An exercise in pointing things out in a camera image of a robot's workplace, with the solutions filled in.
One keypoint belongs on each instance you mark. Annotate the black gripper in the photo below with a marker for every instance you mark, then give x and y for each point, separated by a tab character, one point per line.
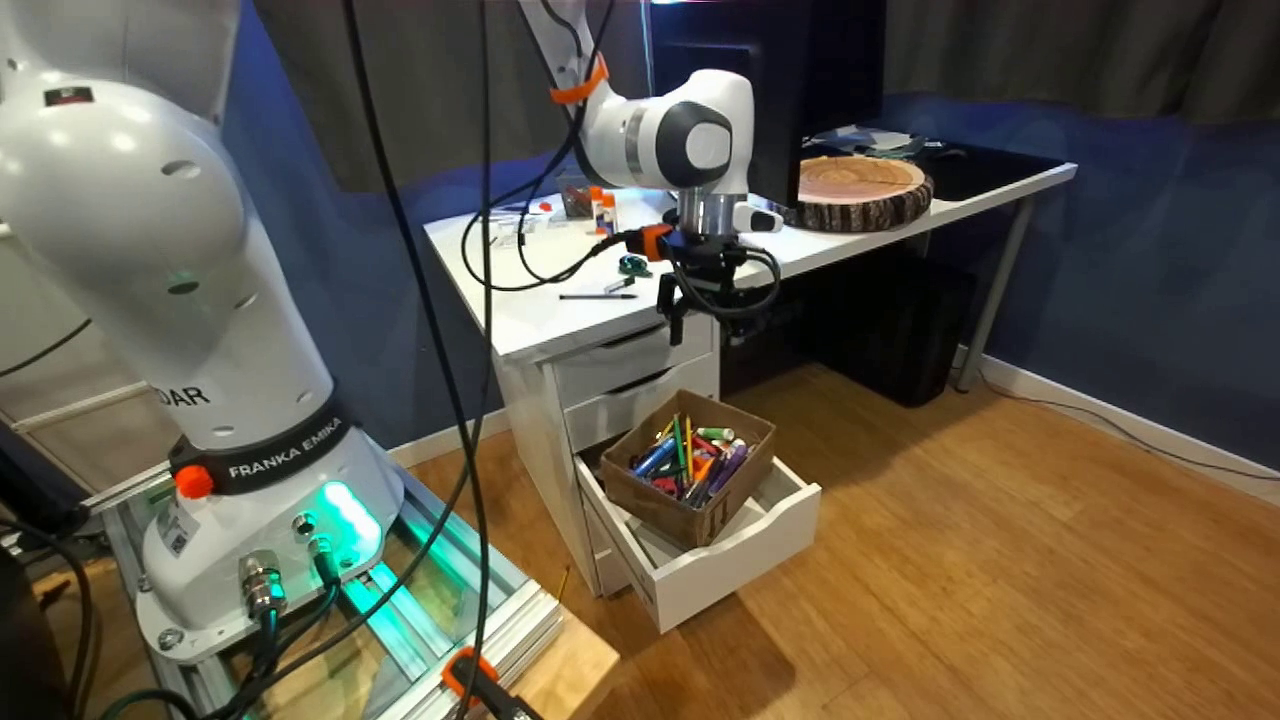
705	264

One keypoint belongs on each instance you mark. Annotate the purple marker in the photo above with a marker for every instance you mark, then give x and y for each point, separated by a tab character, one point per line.
731	466

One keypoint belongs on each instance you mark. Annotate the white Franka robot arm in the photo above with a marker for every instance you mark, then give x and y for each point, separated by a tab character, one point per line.
163	264

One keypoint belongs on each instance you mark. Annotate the blue marker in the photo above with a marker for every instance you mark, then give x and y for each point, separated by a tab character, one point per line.
659	463

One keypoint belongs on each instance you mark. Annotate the white drawer cabinet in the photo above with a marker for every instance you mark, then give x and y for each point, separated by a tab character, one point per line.
545	403

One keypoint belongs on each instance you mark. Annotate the brown cardboard box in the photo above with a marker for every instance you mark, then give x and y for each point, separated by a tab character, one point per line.
673	518

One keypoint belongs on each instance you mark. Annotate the white open drawer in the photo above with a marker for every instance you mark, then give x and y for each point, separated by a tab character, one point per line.
727	565

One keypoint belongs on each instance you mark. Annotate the small green object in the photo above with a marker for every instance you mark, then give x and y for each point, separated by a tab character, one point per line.
632	264

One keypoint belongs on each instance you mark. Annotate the thin black pen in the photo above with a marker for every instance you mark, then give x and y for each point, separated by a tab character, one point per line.
602	296

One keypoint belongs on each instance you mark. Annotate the small orange black gadget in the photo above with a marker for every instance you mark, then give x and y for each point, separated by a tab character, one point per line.
593	201

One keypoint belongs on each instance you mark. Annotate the white desk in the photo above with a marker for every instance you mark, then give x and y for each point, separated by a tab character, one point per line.
532	320

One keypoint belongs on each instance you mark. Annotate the black computer tower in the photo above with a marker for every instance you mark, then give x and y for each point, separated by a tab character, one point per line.
893	320

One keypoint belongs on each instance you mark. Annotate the round wooden slab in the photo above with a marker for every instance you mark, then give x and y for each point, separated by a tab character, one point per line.
863	186

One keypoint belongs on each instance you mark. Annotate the black desk mat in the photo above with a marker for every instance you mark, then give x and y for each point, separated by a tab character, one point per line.
987	165

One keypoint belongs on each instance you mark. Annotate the grey curtain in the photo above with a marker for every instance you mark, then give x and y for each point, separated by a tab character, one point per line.
440	81
1082	52

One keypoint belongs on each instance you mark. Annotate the orange clamp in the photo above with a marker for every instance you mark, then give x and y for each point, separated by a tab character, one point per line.
475	675

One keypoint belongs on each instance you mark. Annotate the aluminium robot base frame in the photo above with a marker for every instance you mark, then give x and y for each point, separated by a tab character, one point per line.
520	621

